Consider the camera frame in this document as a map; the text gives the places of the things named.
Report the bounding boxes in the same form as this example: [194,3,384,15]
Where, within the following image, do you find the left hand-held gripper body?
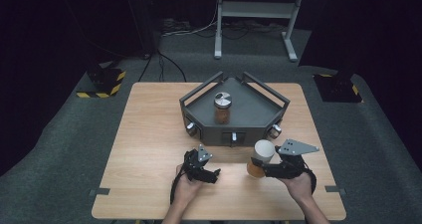
[181,143,214,182]

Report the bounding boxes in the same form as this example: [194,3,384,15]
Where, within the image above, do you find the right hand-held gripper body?
[275,138,320,180]

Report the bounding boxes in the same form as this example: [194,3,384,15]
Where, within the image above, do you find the white lid spice jar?
[246,138,277,179]

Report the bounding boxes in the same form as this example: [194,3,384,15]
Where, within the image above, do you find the person's right hand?
[279,171,317,204]

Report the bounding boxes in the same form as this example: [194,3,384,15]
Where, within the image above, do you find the person's left hand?
[172,163,205,206]

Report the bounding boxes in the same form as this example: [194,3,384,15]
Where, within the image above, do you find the silver lid spice jar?
[213,92,233,125]

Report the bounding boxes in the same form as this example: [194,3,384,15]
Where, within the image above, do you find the dark grey drawer rack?
[178,70,292,148]

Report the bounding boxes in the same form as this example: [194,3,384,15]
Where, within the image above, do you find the dark curtain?
[298,0,422,172]
[0,0,158,177]

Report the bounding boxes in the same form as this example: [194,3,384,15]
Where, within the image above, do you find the white metal stand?
[213,0,308,63]

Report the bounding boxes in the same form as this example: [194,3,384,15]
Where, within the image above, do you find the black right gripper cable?
[303,168,318,196]

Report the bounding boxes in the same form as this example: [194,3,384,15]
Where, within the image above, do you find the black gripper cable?
[169,165,187,206]
[303,168,318,196]

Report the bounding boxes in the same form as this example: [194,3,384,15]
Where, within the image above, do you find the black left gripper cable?
[169,165,187,206]

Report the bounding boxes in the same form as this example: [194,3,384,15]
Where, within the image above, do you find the grey table edge bracket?
[88,186,110,197]
[324,184,348,196]

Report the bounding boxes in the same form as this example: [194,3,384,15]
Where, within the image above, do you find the black yellow striped base plate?
[76,68,127,100]
[313,73,364,105]

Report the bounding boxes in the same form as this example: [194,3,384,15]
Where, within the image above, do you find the black floor cable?
[157,49,188,83]

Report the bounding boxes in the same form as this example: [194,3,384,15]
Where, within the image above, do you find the white floor cable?
[161,4,220,38]

